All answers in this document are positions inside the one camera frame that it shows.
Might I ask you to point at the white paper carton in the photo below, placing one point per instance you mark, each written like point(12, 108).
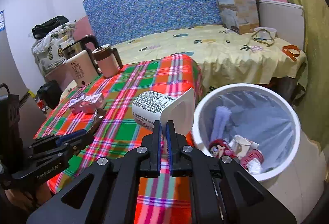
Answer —
point(243, 144)

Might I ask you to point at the beige kettle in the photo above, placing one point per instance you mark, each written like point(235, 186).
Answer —
point(81, 70)

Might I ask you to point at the cardboard box on bed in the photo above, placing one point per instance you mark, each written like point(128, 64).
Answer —
point(241, 8)

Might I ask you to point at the white yogurt cup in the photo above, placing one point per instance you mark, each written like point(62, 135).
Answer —
point(154, 108)

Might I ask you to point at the pink box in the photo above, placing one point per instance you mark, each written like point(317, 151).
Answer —
point(57, 75)

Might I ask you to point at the pink mug brown lid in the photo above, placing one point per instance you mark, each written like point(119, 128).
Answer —
point(106, 65)

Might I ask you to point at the pineapple print cloth pile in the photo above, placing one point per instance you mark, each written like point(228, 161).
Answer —
point(48, 54)

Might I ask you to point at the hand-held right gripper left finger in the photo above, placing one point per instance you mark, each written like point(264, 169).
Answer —
point(158, 147)

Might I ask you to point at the black bag beside table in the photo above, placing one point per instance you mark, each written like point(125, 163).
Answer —
point(50, 93)

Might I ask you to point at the white bowl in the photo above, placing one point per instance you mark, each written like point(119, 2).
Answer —
point(270, 31)

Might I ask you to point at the brown wrapper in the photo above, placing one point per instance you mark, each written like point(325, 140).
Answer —
point(100, 116)

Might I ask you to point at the clear plastic bin liner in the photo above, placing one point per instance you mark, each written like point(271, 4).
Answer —
point(257, 116)

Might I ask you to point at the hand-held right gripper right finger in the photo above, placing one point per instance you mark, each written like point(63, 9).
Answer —
point(170, 147)

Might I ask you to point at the yellow pineapple bed sheet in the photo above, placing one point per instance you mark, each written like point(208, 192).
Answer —
point(205, 47)

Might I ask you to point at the small pink carton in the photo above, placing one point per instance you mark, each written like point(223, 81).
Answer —
point(93, 103)
point(77, 106)

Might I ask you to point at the silver fridge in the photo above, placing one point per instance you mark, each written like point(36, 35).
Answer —
point(12, 65)

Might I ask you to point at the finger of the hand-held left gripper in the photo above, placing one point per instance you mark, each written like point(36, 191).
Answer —
point(82, 141)
point(69, 136)

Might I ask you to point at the red drink can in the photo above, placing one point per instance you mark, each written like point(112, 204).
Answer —
point(253, 157)
point(222, 148)

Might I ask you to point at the olive green curtain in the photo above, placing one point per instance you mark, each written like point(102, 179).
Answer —
point(313, 47)

